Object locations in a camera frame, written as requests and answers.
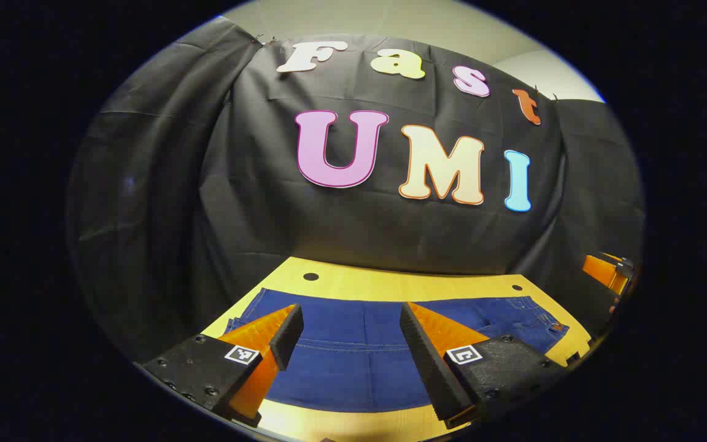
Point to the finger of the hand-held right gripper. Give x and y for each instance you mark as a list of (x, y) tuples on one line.
[(602, 271)]

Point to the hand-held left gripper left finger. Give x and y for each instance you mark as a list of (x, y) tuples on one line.
[(288, 336)]

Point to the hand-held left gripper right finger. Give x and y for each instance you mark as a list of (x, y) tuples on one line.
[(427, 362)]

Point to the blue jeans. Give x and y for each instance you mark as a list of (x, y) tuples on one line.
[(353, 362)]

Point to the black backdrop cloth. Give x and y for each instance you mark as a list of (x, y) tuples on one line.
[(341, 221)]

